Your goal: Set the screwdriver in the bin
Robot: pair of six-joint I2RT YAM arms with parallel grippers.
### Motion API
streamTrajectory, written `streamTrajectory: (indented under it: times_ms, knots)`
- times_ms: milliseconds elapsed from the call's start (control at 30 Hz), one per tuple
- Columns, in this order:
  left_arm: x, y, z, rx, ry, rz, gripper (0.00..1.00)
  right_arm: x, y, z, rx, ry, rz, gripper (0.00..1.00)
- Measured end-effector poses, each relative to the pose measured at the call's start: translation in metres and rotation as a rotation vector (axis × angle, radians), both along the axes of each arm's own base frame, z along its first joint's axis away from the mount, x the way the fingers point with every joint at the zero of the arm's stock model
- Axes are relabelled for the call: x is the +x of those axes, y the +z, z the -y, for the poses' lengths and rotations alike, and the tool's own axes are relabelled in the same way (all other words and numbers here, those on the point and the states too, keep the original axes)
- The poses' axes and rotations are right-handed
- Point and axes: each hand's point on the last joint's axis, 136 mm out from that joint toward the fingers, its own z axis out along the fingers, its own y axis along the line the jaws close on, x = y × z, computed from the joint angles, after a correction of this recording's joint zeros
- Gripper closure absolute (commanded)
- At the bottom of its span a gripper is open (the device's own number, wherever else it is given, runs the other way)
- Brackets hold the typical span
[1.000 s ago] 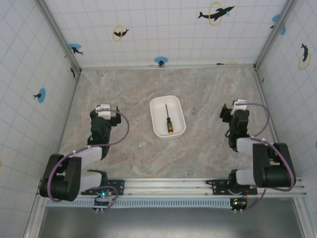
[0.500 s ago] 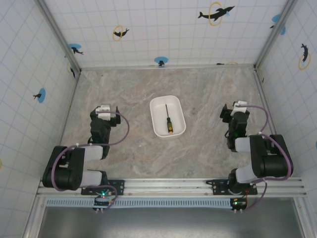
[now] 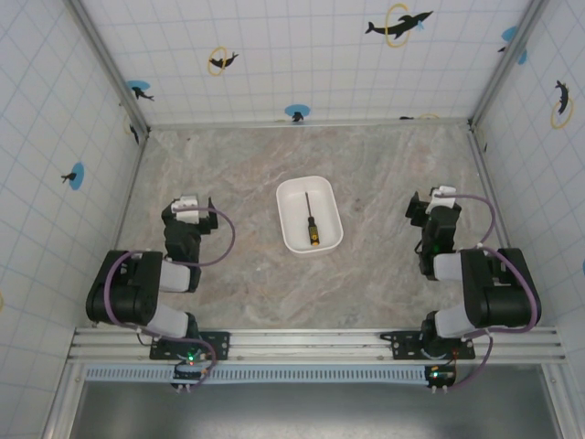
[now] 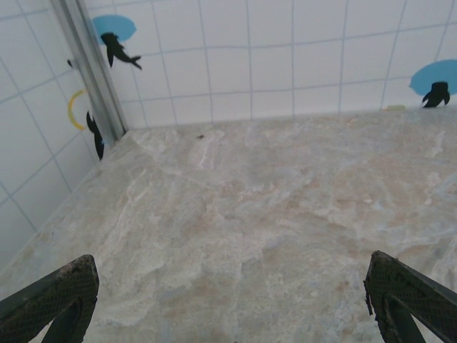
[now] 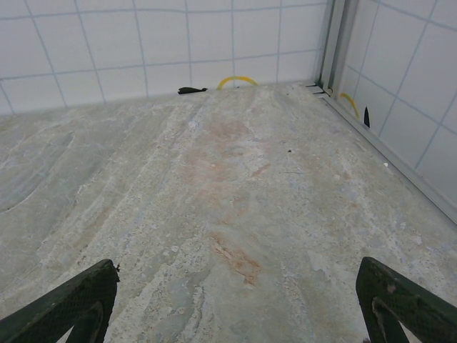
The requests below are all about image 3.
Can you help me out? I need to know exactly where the white plastic bin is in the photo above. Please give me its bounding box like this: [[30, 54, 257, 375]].
[[275, 175, 345, 258]]

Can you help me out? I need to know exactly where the black and yellow screwdriver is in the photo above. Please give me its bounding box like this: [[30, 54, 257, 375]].
[[303, 191, 322, 249]]

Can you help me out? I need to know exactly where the dolphin blue circle sticker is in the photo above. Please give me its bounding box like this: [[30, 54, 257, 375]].
[[60, 162, 87, 191], [283, 103, 312, 123]]

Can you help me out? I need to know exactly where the small controller circuit board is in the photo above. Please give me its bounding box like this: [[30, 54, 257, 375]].
[[171, 359, 217, 391], [423, 364, 459, 391]]

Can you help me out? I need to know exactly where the grey metal panel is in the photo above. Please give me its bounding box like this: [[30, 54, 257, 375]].
[[68, 365, 564, 439]]

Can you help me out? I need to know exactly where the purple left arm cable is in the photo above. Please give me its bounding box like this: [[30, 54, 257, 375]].
[[102, 206, 238, 391]]

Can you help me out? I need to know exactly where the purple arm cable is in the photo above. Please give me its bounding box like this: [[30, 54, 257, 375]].
[[102, 206, 238, 391], [433, 191, 543, 390]]

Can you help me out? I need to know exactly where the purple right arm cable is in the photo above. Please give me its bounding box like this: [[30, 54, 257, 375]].
[[433, 191, 543, 390]]

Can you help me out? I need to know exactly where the aluminium table edge rail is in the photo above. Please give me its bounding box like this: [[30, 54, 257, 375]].
[[146, 116, 473, 133]]

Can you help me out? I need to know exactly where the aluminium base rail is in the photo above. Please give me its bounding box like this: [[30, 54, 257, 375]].
[[67, 326, 569, 366]]

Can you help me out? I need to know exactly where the aluminium frame post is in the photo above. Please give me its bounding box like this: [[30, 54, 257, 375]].
[[63, 0, 151, 138], [467, 0, 548, 132]]

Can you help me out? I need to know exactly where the white slotted cable duct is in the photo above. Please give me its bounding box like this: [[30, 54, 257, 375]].
[[83, 364, 434, 385]]

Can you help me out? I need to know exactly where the small dolphin yellow ring sticker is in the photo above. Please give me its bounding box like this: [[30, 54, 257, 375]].
[[549, 79, 575, 130]]

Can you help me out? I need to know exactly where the large dolphin yellow ring sticker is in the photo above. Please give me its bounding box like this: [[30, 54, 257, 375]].
[[364, 2, 435, 49]]

